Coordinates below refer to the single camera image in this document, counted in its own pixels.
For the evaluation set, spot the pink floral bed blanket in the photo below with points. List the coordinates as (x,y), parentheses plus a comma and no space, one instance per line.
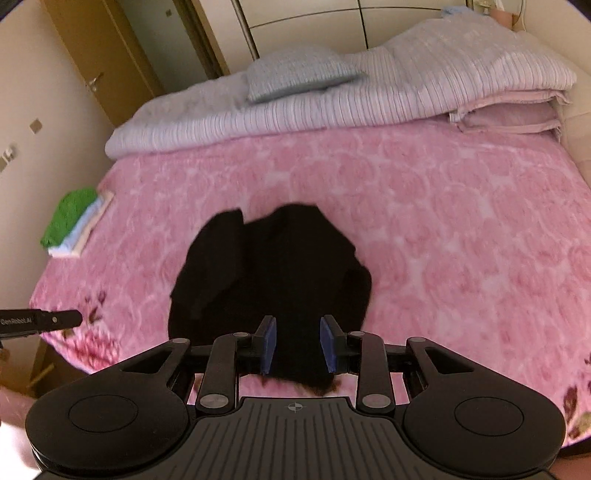
(479,242)

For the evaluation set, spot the black knit skirt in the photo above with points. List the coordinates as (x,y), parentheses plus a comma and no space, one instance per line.
(293,265)

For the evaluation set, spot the white wardrobe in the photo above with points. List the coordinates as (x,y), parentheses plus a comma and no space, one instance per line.
(243,31)

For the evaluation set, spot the pink folded sheets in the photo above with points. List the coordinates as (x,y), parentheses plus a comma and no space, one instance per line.
(512,112)

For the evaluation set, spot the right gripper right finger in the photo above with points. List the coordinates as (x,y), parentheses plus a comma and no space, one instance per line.
(345,352)

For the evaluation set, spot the green folded towel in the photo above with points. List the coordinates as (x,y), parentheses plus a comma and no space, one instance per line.
(66,215)

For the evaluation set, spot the wooden door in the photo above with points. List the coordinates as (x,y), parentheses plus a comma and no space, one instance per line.
(107,54)

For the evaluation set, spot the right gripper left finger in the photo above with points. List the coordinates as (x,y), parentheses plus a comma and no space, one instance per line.
(252,352)

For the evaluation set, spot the lilac striped folded quilt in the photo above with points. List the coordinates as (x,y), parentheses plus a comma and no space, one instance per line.
(431,69)

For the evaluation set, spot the grey checked small pillow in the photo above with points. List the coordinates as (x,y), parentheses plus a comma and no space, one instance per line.
(297,70)

